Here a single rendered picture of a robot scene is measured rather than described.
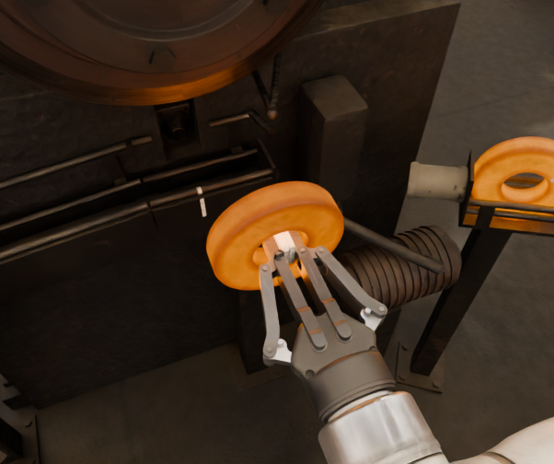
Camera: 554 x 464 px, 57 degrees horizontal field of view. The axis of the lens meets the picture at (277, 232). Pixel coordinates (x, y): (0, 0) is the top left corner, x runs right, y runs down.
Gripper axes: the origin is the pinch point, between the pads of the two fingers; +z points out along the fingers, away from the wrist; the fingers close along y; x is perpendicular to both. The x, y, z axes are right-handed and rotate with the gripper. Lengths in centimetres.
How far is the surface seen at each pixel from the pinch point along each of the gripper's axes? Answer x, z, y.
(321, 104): -5.6, 23.3, 16.3
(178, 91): 4.1, 21.3, -4.8
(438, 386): -83, -5, 44
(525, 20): -92, 136, 182
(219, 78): 4.6, 21.4, 0.5
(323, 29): 1.1, 31.3, 19.5
